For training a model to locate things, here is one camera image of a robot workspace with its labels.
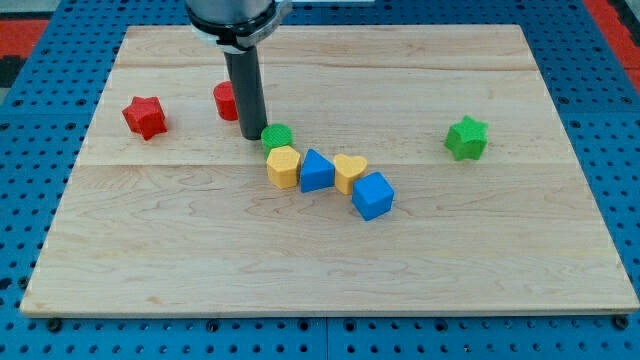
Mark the blue triangle block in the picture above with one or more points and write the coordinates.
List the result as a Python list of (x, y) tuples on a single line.
[(317, 172)]

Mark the yellow heart block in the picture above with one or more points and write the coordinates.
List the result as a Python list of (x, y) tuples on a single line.
[(348, 169)]

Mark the yellow hexagon block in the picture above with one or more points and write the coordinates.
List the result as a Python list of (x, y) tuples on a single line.
[(283, 166)]

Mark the blue cube block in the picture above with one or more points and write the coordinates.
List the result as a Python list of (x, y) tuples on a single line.
[(372, 195)]

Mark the green cylinder block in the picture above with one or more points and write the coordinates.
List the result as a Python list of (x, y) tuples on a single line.
[(274, 136)]

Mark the red cylinder block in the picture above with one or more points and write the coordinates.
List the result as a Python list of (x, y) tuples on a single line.
[(225, 101)]

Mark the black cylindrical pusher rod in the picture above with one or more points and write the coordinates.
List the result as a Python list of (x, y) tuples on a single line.
[(245, 76)]

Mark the green star block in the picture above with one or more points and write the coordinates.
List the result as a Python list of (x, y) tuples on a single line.
[(467, 139)]

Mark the wooden board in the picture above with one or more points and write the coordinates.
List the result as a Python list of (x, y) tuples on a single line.
[(187, 224)]

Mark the red star block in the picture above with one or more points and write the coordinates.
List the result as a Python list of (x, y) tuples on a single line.
[(145, 117)]

